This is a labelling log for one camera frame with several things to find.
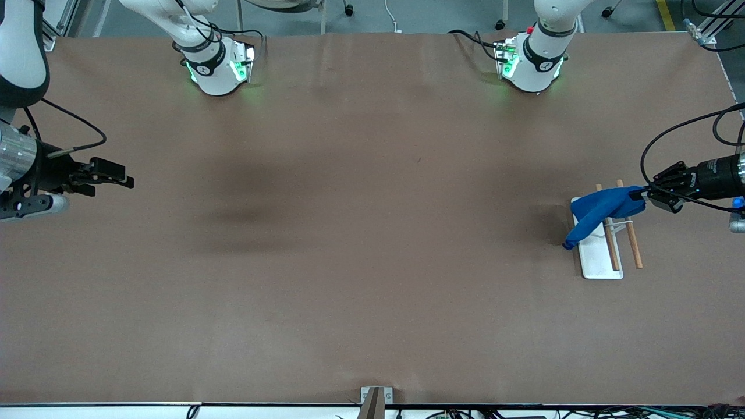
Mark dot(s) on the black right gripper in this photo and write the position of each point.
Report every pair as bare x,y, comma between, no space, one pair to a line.
54,173

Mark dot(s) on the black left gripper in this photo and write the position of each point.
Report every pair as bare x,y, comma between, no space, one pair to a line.
711,175

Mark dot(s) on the blue towel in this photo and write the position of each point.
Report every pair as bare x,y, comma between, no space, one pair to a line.
605,206

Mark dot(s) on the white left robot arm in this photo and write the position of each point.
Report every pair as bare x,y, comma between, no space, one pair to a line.
535,64

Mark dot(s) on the white towel rack wooden bars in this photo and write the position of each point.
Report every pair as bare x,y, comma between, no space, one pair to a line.
599,262

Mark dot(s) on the aluminium frame profile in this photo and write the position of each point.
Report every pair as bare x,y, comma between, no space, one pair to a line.
55,29
707,32

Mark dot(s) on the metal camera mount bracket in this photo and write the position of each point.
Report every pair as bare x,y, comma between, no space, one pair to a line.
372,404

